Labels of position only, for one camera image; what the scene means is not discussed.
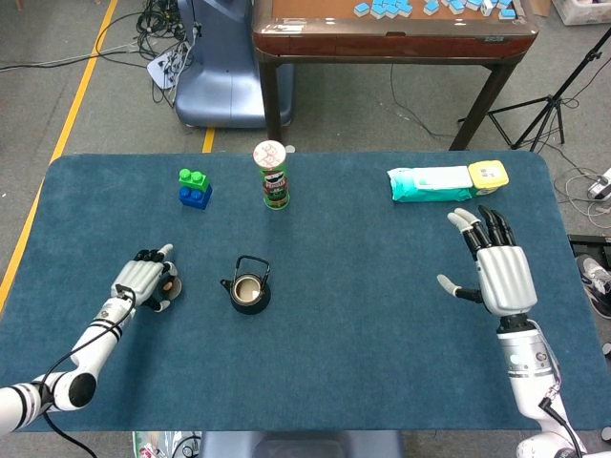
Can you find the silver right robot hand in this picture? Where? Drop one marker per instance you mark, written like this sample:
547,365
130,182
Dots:
506,281

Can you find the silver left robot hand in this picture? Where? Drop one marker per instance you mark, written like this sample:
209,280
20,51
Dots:
138,276

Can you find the black teapot lid orange knob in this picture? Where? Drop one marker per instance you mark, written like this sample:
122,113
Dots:
175,288

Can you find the black teapot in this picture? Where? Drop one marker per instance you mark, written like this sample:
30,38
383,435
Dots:
248,308

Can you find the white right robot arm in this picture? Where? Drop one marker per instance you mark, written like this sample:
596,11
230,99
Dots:
530,377

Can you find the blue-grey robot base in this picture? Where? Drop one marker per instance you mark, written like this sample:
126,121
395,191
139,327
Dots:
224,71

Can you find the grey white sneaker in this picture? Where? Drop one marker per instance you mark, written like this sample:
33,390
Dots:
596,281

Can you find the black floor platform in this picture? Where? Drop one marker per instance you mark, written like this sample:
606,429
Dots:
589,241

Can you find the blue building block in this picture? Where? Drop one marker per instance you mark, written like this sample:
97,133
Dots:
195,198

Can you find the yellow lidded container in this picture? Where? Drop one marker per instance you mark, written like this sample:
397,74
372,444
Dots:
487,174

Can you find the green building block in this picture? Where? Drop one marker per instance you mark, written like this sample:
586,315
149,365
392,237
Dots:
193,180

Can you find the teal wet wipes pack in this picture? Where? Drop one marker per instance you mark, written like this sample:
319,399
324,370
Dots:
429,188

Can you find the white power adapter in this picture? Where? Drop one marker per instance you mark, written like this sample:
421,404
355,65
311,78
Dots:
601,186

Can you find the green Pringles can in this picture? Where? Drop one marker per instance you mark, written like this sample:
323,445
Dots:
276,186

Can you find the colourful printed package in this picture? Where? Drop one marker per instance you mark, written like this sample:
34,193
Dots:
153,446

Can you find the black tripod stand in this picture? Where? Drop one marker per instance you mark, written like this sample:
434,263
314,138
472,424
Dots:
549,107

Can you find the blue felt table mat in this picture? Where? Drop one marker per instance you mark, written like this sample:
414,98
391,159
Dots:
334,372

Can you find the small white round cap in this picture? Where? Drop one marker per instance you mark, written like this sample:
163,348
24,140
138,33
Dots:
290,149

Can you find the white power strip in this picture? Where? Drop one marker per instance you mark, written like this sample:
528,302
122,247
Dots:
160,71

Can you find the blue-grey robot torso base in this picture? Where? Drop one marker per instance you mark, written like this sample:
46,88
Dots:
296,446

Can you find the blue mahjong tile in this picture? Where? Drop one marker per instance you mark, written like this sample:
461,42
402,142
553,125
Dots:
361,8
404,9
507,13
377,10
389,10
429,6

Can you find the brown mahjong table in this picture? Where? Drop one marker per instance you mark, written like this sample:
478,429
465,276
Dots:
382,40

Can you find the white face-up mahjong tile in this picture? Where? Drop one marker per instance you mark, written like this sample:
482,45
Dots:
488,7

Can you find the brown cardboard box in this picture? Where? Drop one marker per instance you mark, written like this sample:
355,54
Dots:
539,6

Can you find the white storage box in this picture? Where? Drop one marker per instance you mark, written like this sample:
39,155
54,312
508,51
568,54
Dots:
582,12

